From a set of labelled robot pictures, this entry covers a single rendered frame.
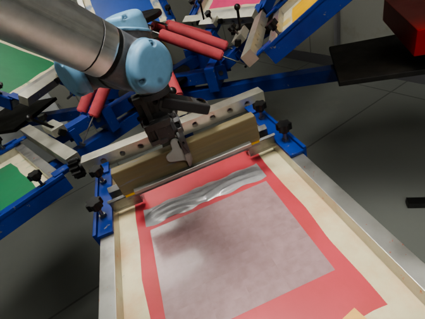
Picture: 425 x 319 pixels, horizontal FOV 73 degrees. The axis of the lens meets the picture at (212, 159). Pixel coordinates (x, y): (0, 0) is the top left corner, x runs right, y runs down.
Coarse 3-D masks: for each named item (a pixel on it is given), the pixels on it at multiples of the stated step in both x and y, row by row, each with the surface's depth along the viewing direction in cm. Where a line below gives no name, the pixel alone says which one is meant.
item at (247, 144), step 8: (240, 144) 75; (248, 144) 75; (224, 152) 75; (232, 152) 74; (208, 160) 74; (216, 160) 74; (184, 168) 74; (192, 168) 73; (168, 176) 73; (176, 176) 73; (144, 184) 73; (152, 184) 72; (136, 192) 72
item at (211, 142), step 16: (224, 128) 72; (240, 128) 73; (256, 128) 74; (192, 144) 71; (208, 144) 73; (224, 144) 74; (144, 160) 70; (160, 160) 71; (192, 160) 74; (112, 176) 69; (128, 176) 71; (144, 176) 72; (160, 176) 73; (128, 192) 73
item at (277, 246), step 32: (224, 160) 92; (256, 160) 88; (256, 192) 77; (288, 192) 74; (224, 224) 72; (256, 224) 69; (288, 224) 67; (256, 256) 62; (288, 256) 60; (320, 256) 59; (256, 288) 57; (288, 288) 55; (320, 288) 54; (352, 288) 52
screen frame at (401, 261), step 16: (288, 160) 82; (304, 160) 77; (304, 176) 75; (320, 176) 71; (320, 192) 69; (336, 192) 66; (336, 208) 64; (352, 208) 61; (352, 224) 60; (368, 224) 58; (112, 240) 73; (368, 240) 57; (384, 240) 54; (112, 256) 68; (384, 256) 53; (400, 256) 51; (416, 256) 50; (112, 272) 65; (400, 272) 50; (416, 272) 48; (112, 288) 62; (416, 288) 48; (112, 304) 58
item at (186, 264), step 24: (168, 192) 87; (192, 216) 77; (144, 240) 75; (168, 240) 72; (192, 240) 70; (216, 240) 69; (144, 264) 69; (168, 264) 67; (192, 264) 65; (216, 264) 64; (144, 288) 64; (168, 288) 62; (192, 288) 61; (216, 288) 59; (240, 288) 58; (168, 312) 58; (192, 312) 57; (216, 312) 55; (240, 312) 54
